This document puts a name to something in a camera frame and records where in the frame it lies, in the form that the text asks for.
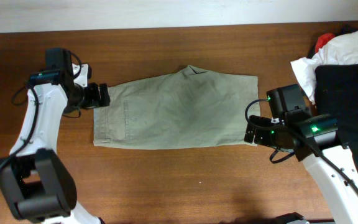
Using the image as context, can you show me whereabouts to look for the khaki green shorts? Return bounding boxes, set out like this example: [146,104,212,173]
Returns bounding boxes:
[93,65,258,150]

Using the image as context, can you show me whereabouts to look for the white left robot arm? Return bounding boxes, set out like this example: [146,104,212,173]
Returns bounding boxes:
[0,65,109,223]

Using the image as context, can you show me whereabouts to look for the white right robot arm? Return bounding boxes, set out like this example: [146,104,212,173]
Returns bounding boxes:
[244,112,358,223]

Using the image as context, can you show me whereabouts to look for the black folded garment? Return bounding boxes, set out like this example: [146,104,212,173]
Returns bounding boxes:
[306,25,358,206]

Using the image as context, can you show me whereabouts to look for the red garment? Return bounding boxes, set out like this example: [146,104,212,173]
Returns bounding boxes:
[314,33,335,53]

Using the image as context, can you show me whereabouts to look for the white crumpled garment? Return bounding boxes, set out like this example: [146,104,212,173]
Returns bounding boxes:
[290,31,358,105]

